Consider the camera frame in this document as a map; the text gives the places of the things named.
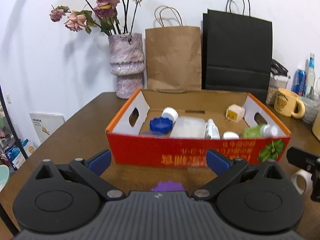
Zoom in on black paper bag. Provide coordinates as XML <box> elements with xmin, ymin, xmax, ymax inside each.
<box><xmin>201</xmin><ymin>0</ymin><xmax>273</xmax><ymax>103</ymax></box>

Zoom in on clear plastic bottle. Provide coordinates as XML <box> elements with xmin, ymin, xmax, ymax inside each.
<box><xmin>305</xmin><ymin>53</ymin><xmax>316</xmax><ymax>99</ymax></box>

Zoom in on brown paper bag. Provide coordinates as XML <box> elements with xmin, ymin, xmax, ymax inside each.
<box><xmin>145</xmin><ymin>5</ymin><xmax>201</xmax><ymax>90</ymax></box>

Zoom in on white ridged cap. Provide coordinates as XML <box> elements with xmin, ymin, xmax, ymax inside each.
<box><xmin>161</xmin><ymin>107</ymin><xmax>178</xmax><ymax>124</ymax></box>

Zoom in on green spray bottle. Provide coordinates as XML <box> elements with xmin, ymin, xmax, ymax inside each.
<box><xmin>242</xmin><ymin>124</ymin><xmax>279</xmax><ymax>138</ymax></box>

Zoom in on mint green bowl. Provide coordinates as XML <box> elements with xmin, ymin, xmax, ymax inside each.
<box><xmin>0</xmin><ymin>165</ymin><xmax>10</xmax><ymax>191</ymax></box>

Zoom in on purple textured vase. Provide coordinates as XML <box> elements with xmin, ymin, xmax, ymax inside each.
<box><xmin>108</xmin><ymin>33</ymin><xmax>145</xmax><ymax>99</ymax></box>

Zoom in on yellow thermos jug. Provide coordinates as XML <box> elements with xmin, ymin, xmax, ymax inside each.
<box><xmin>312</xmin><ymin>112</ymin><xmax>320</xmax><ymax>141</ymax></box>

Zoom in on pale ceramic bowl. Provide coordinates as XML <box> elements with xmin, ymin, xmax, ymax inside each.
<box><xmin>300</xmin><ymin>97</ymin><xmax>319</xmax><ymax>124</ymax></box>

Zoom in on blue ridged cap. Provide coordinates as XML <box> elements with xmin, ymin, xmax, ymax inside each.
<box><xmin>149</xmin><ymin>117</ymin><xmax>173</xmax><ymax>134</ymax></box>

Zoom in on red cardboard box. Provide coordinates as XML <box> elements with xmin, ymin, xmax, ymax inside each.
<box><xmin>106</xmin><ymin>89</ymin><xmax>292</xmax><ymax>167</ymax></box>

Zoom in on blue soda can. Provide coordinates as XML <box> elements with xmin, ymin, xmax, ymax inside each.
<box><xmin>291</xmin><ymin>69</ymin><xmax>306</xmax><ymax>96</ymax></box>

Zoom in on translucent plastic container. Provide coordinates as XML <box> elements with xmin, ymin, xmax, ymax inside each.
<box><xmin>170</xmin><ymin>116</ymin><xmax>206</xmax><ymax>139</ymax></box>

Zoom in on white tape roll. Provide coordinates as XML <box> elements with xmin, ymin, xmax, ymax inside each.
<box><xmin>291</xmin><ymin>169</ymin><xmax>312</xmax><ymax>195</ymax></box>

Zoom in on large purple-rimmed white lid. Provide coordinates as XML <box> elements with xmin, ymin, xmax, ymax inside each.
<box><xmin>139</xmin><ymin>131</ymin><xmax>167</xmax><ymax>138</ymax></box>

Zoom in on black light stand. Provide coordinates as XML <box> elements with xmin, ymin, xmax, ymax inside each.
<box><xmin>0</xmin><ymin>87</ymin><xmax>28</xmax><ymax>236</ymax></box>

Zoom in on small white bottle cap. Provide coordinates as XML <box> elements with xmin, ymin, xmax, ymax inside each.
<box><xmin>222</xmin><ymin>131</ymin><xmax>240</xmax><ymax>140</ymax></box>

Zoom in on black hangers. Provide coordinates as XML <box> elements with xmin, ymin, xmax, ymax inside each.
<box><xmin>271</xmin><ymin>59</ymin><xmax>289</xmax><ymax>77</ymax></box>

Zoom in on blue white package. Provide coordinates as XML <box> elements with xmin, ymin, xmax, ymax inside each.
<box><xmin>4</xmin><ymin>139</ymin><xmax>37</xmax><ymax>171</ymax></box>

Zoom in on grain storage jar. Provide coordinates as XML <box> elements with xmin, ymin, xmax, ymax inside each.
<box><xmin>266</xmin><ymin>75</ymin><xmax>290</xmax><ymax>105</ymax></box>

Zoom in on yellow bear mug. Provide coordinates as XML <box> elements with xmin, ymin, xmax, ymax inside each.
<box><xmin>274</xmin><ymin>88</ymin><xmax>305</xmax><ymax>119</ymax></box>

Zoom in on purple ridged cap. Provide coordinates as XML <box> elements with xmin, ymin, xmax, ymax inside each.
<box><xmin>150</xmin><ymin>180</ymin><xmax>186</xmax><ymax>192</ymax></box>

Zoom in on white spray bottle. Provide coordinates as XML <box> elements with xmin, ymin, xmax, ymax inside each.
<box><xmin>206</xmin><ymin>119</ymin><xmax>220</xmax><ymax>140</ymax></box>

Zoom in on dried pink rose bouquet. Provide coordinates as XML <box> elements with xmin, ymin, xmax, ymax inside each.
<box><xmin>49</xmin><ymin>0</ymin><xmax>142</xmax><ymax>36</ymax></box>

